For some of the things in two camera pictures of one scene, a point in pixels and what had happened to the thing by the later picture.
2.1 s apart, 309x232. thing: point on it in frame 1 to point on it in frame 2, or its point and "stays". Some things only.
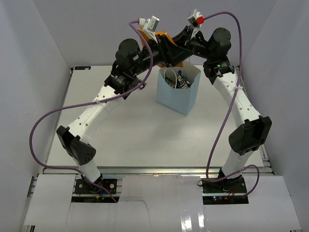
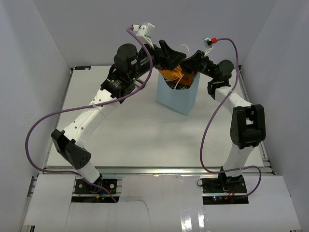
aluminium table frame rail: x=158 y=171 stays
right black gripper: x=180 y=39 to x=193 y=64
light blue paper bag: x=179 y=100 stays
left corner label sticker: x=82 y=67 stays
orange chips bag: x=144 y=36 to x=176 y=74
